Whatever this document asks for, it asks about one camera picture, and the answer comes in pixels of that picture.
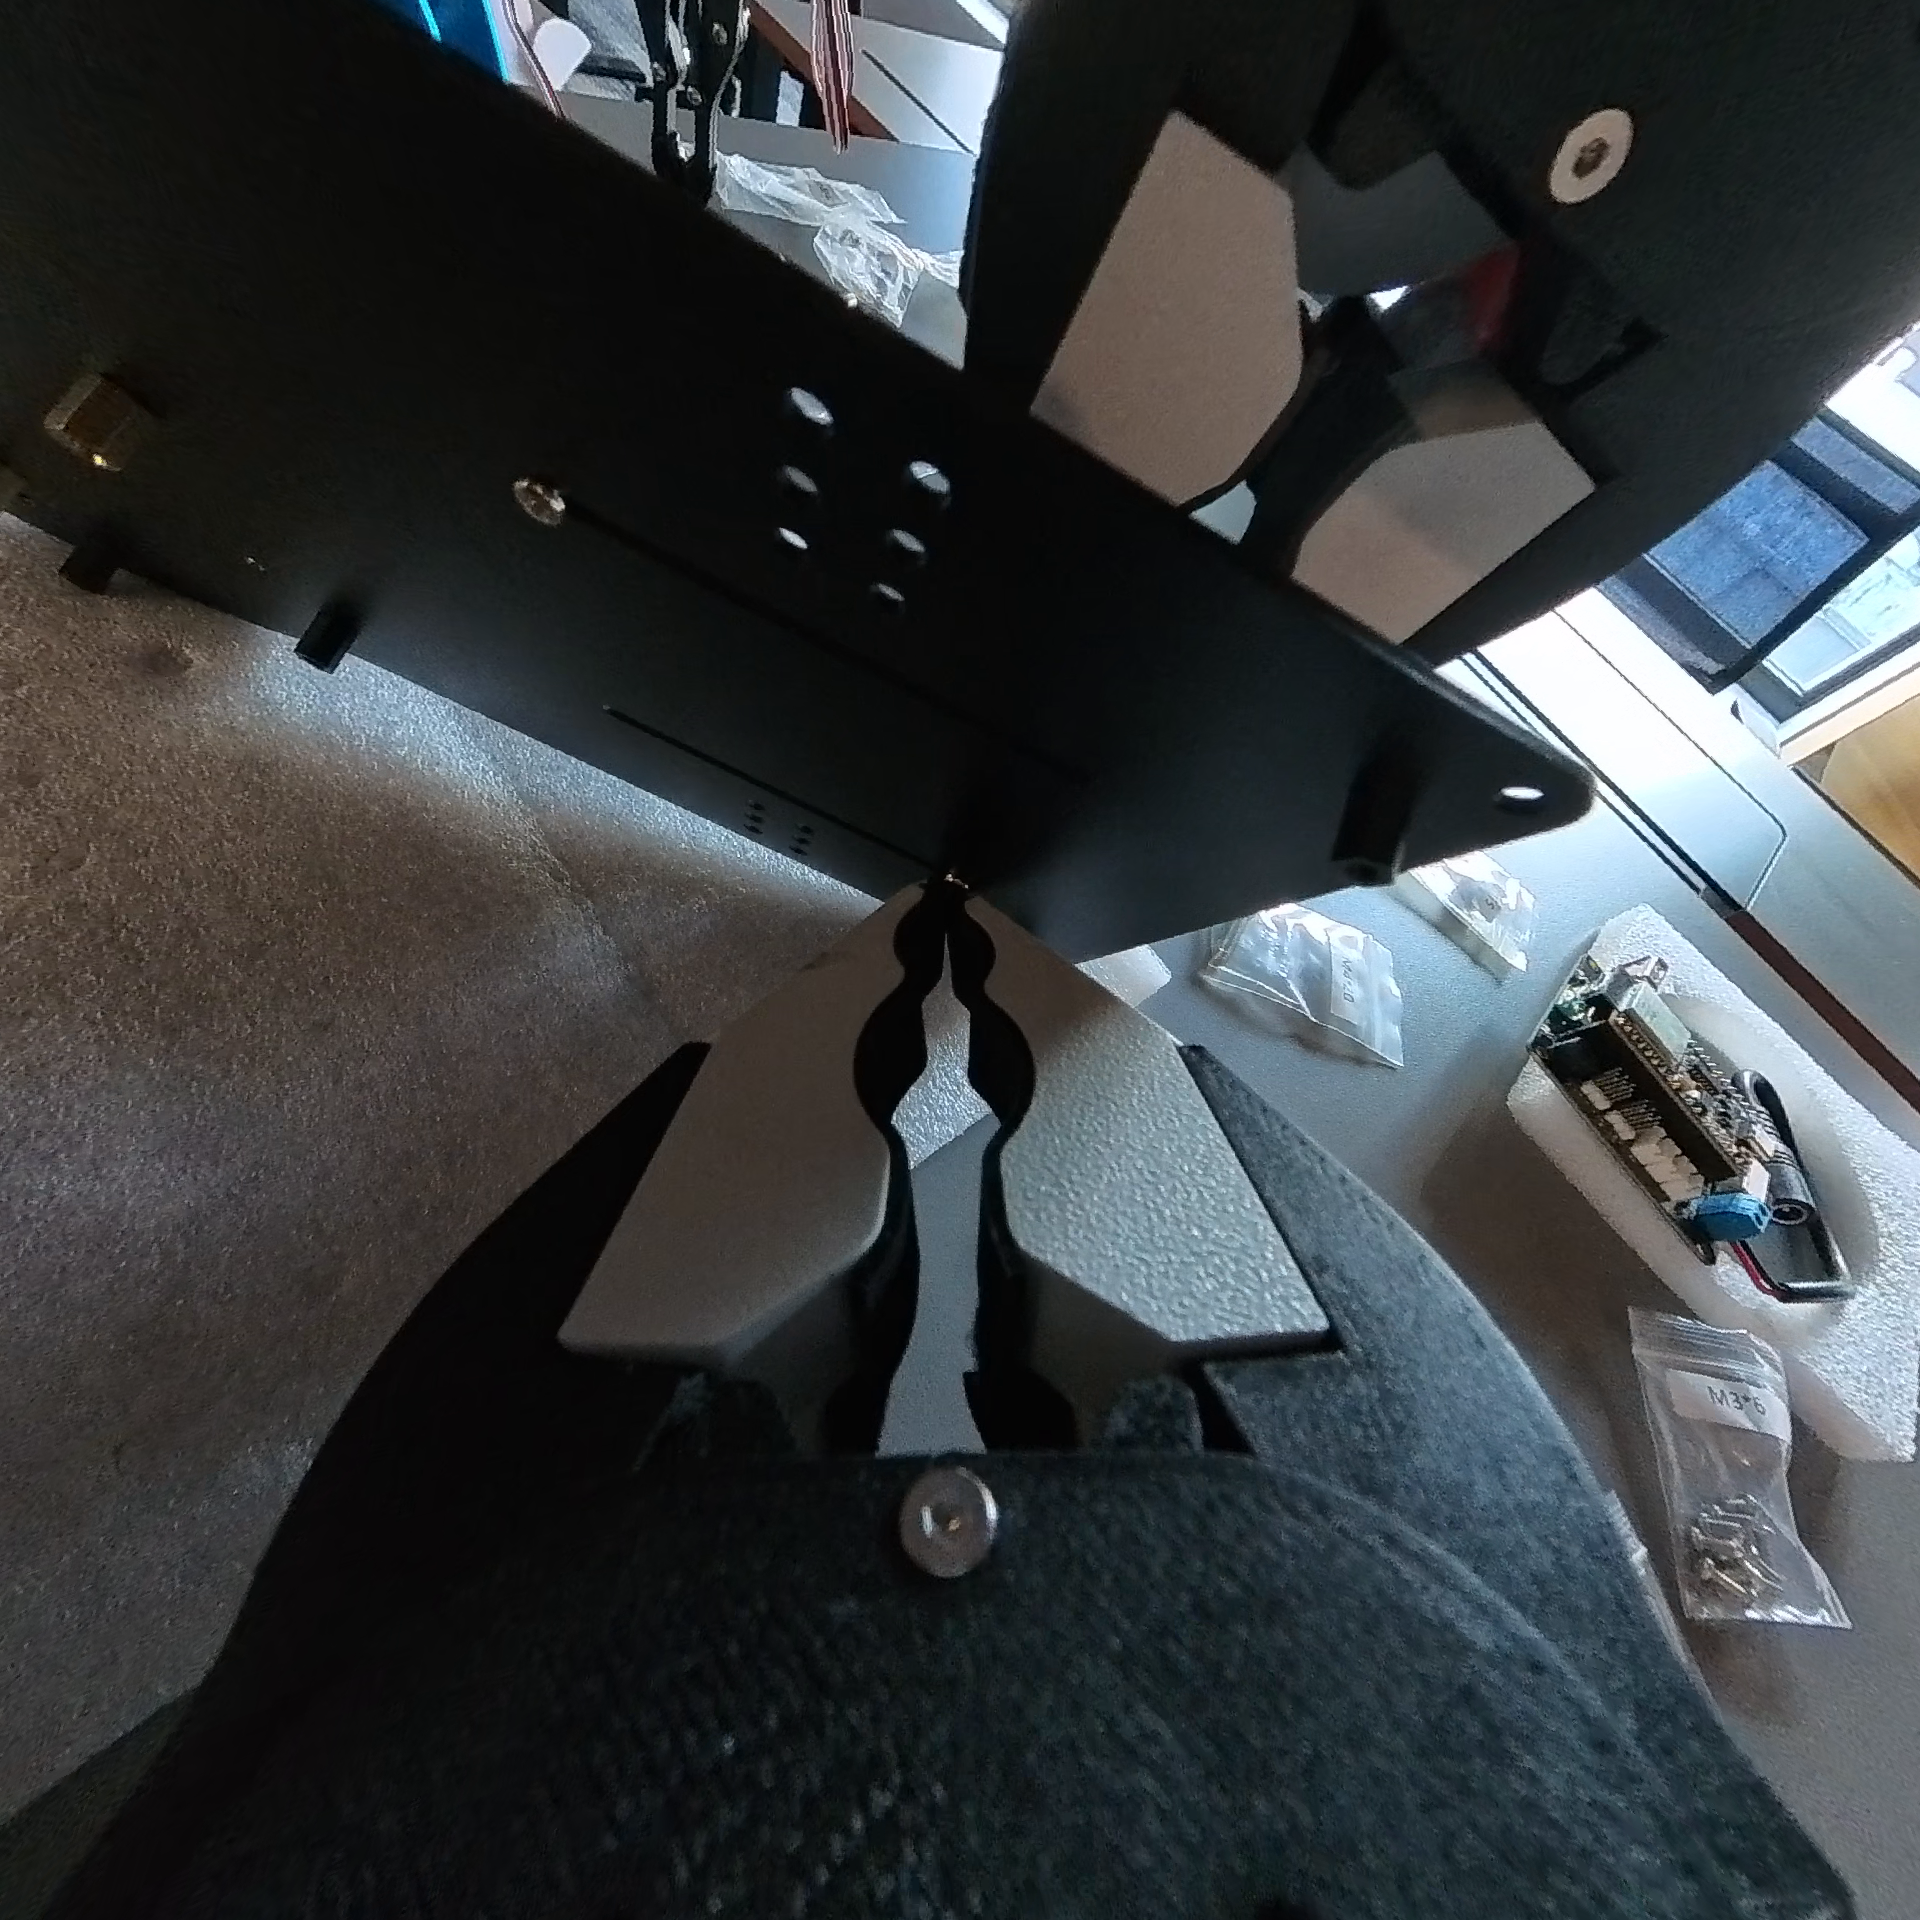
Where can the scattered clear screw bags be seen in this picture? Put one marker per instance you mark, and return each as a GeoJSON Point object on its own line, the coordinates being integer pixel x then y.
{"type": "Point", "coordinates": [1741, 1499]}

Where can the light wooden table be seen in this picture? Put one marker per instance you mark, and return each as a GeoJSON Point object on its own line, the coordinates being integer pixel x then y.
{"type": "Point", "coordinates": [1860, 751]}

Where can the blue hobby robot arm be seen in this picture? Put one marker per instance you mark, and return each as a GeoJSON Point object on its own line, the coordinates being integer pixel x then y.
{"type": "Point", "coordinates": [452, 303]}

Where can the white foam sheet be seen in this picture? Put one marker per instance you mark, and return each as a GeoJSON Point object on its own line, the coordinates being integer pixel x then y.
{"type": "Point", "coordinates": [302, 1052]}

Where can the black mesh chair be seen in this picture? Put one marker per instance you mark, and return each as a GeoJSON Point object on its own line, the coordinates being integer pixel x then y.
{"type": "Point", "coordinates": [1775, 556]}

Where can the white foam block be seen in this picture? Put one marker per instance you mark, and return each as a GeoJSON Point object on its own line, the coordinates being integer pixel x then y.
{"type": "Point", "coordinates": [1845, 1352]}

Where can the dark grey desk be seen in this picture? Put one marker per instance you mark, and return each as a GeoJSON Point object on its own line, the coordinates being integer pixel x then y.
{"type": "Point", "coordinates": [1500, 1198]}

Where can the black control circuit board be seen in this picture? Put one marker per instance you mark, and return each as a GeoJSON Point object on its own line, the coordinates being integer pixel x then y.
{"type": "Point", "coordinates": [1647, 1111]}

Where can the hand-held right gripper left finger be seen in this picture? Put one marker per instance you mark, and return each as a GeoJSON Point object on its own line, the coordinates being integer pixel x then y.
{"type": "Point", "coordinates": [735, 1198]}

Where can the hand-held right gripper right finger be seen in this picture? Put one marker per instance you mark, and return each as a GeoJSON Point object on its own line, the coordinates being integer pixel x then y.
{"type": "Point", "coordinates": [1168, 1217]}

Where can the large framed windows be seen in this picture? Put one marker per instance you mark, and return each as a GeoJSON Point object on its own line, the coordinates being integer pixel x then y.
{"type": "Point", "coordinates": [1882, 391]}

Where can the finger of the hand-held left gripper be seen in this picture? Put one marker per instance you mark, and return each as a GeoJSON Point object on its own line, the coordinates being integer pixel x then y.
{"type": "Point", "coordinates": [1442, 508]}
{"type": "Point", "coordinates": [1168, 303]}

